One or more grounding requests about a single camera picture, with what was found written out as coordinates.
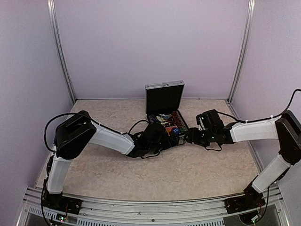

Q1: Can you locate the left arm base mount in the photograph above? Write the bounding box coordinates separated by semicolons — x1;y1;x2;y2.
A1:
41;194;82;215

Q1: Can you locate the right chip row in case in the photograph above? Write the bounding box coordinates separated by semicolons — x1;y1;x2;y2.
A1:
172;111;188;134

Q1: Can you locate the blue playing card deck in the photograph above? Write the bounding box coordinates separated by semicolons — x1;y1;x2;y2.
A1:
156;114;172;123

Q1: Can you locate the left aluminium frame post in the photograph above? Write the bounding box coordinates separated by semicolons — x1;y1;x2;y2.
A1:
47;0;77;104

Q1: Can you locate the orange big blind button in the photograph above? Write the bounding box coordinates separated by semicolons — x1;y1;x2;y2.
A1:
165;127;173;134

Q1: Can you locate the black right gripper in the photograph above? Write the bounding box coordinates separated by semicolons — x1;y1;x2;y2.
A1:
184;127;216;147

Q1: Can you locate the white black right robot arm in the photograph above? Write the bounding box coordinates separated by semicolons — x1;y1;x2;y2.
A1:
184;107;301;209

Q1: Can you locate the aluminium poker set case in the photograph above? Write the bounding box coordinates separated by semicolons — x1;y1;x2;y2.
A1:
145;80;189;144

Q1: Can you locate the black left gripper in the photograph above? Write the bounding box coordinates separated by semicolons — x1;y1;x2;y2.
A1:
148;131;180;155

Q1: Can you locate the blue small blind button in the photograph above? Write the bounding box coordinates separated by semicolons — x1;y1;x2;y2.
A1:
169;127;181;136

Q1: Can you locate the aluminium frame post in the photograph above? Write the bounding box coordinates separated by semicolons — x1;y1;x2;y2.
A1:
47;0;77;104
227;0;256;104

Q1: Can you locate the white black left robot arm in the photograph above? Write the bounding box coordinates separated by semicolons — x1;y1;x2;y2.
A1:
41;110;180;210

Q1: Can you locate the front aluminium rail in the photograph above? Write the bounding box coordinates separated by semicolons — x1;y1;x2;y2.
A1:
14;187;292;226

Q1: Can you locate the right aluminium frame post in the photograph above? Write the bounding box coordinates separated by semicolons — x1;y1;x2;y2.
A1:
227;0;256;104

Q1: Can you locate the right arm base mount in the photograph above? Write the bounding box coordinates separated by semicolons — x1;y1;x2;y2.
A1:
224;195;248;214

